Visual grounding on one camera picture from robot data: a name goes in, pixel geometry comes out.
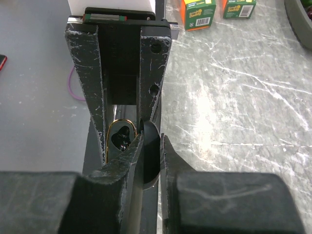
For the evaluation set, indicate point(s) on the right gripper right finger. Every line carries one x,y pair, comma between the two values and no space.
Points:
195,202

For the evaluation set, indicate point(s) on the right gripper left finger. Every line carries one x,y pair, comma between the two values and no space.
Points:
68,202

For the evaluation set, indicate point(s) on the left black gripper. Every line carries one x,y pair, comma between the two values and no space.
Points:
120,57

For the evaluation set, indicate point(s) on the black earbud charging case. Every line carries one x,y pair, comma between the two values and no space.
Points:
124,141

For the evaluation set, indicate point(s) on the orange juice box left lower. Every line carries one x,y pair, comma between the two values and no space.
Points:
197,14

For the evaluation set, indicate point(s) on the orange juice box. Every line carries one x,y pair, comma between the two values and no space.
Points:
197,14
238,9

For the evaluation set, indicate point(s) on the orange juice box left upper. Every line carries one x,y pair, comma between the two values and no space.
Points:
238,9

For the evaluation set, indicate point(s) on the grey fruit tray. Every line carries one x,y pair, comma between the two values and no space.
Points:
299,13

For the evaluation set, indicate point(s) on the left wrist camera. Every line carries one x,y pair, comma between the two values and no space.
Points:
77,7

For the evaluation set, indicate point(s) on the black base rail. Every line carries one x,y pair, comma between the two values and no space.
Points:
121,64

